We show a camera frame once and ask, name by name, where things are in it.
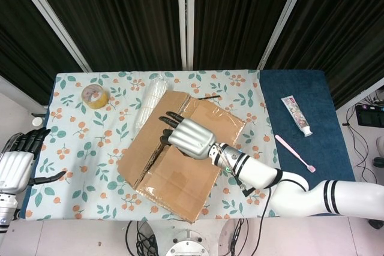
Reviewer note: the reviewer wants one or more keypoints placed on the black caster wheel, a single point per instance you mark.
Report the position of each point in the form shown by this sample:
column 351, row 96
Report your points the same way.
column 376, row 224

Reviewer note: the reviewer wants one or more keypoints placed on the pink toothbrush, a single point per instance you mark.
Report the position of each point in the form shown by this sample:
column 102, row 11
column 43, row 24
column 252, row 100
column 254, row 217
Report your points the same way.
column 294, row 152

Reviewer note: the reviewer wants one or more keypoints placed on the brown cardboard shipping box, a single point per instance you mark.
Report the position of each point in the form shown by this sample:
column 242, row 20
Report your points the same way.
column 177, row 184

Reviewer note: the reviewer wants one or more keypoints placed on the white metal frame post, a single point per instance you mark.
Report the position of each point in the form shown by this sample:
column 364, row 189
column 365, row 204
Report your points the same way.
column 185, row 16
column 285, row 16
column 51, row 16

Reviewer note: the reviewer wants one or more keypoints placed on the yellow packing tape roll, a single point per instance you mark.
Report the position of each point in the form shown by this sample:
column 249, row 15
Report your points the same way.
column 95, row 98

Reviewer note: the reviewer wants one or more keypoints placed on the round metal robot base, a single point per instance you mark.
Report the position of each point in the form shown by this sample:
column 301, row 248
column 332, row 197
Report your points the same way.
column 187, row 245

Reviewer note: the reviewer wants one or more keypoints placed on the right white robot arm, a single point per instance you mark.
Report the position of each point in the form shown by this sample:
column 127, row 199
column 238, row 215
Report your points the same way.
column 300, row 190

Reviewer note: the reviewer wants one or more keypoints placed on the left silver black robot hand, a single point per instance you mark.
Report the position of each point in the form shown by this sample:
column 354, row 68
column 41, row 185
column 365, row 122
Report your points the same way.
column 15, row 166

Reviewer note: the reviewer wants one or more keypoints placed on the dark blue towel mat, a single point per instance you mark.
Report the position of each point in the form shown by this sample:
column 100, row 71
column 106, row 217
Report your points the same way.
column 324, row 148

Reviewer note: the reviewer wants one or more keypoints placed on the thin black stick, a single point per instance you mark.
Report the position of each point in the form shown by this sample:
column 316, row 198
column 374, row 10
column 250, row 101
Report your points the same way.
column 210, row 97

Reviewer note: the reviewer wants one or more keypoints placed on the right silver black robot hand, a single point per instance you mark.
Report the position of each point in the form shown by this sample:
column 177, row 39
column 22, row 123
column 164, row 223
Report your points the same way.
column 192, row 139

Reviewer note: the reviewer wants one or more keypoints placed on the white straws bundle in plastic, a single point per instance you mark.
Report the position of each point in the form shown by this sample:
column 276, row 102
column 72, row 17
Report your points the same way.
column 151, row 103

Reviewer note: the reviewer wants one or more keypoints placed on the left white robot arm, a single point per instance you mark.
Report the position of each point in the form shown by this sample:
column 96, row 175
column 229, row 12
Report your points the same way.
column 6, row 208

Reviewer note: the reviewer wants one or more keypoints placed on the white patterned toothpaste tube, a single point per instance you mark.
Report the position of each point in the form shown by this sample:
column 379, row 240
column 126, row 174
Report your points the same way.
column 297, row 115

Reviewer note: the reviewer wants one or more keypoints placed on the black pleated curtain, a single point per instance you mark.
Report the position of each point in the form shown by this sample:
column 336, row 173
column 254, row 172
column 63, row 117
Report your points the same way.
column 120, row 13

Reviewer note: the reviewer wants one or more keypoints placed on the black electronic device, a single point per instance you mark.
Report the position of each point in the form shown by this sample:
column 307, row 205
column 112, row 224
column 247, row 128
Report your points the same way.
column 367, row 116

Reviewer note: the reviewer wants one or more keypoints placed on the small white round cap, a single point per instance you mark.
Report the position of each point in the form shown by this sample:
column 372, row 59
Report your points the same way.
column 37, row 121

